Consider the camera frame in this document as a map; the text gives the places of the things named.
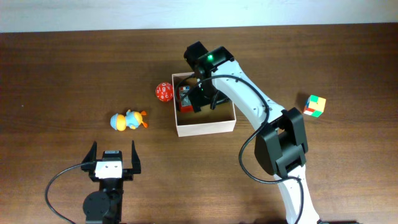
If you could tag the red letter ball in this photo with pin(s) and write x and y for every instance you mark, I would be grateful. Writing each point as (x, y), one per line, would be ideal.
(164, 92)

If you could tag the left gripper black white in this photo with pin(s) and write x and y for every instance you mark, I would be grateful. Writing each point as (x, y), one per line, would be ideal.
(89, 161)

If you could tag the blue orange duck toy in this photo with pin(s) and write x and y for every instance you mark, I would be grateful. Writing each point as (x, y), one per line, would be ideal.
(132, 120)

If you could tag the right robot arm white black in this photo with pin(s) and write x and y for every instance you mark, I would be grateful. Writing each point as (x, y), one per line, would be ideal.
(279, 134)

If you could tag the white open cardboard box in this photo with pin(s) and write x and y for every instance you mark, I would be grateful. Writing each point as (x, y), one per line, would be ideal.
(220, 120)

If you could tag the red toy fire truck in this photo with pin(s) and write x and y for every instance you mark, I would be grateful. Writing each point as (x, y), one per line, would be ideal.
(185, 105)

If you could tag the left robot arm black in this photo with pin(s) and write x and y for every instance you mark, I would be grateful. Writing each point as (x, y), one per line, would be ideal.
(105, 205)

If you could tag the multicolour puzzle cube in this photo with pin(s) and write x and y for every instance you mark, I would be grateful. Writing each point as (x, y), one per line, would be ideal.
(314, 106)

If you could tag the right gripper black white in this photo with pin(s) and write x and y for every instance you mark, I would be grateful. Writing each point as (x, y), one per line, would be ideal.
(197, 99)

